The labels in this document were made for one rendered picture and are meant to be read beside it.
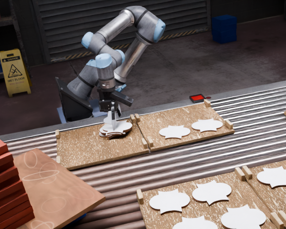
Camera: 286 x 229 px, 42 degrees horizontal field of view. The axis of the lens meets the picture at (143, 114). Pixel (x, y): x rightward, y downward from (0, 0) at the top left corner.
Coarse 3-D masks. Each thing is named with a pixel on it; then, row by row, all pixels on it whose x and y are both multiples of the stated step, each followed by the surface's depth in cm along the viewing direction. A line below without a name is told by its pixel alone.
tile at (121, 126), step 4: (124, 120) 186; (108, 124) 184; (116, 124) 183; (120, 124) 182; (124, 124) 182; (128, 124) 181; (104, 128) 181; (108, 128) 180; (112, 128) 180; (116, 128) 179; (120, 128) 179; (124, 128) 178; (128, 128) 178; (108, 132) 176; (112, 132) 177; (116, 132) 176; (120, 132) 175
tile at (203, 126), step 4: (200, 120) 184; (204, 120) 183; (208, 120) 183; (212, 120) 182; (216, 120) 182; (192, 124) 181; (196, 124) 180; (200, 124) 180; (204, 124) 179; (208, 124) 179; (212, 124) 179; (216, 124) 178; (220, 124) 178; (192, 128) 178; (196, 128) 177; (200, 128) 177; (204, 128) 176; (208, 128) 176; (212, 128) 175; (216, 128) 175
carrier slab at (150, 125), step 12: (180, 108) 201; (192, 108) 199; (204, 108) 197; (144, 120) 192; (156, 120) 191; (168, 120) 189; (180, 120) 188; (192, 120) 186; (144, 132) 181; (156, 132) 180; (192, 132) 176; (204, 132) 174; (216, 132) 173; (228, 132) 173; (156, 144) 169; (168, 144) 168; (180, 144) 169
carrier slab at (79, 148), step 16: (96, 128) 191; (64, 144) 179; (80, 144) 177; (96, 144) 176; (112, 144) 174; (128, 144) 172; (64, 160) 166; (80, 160) 164; (96, 160) 163; (112, 160) 164
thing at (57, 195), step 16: (16, 160) 150; (32, 160) 149; (48, 160) 148; (32, 176) 139; (48, 176) 137; (64, 176) 136; (32, 192) 130; (48, 192) 129; (64, 192) 128; (80, 192) 127; (96, 192) 126; (48, 208) 121; (64, 208) 120; (80, 208) 119; (32, 224) 115; (48, 224) 114; (64, 224) 115
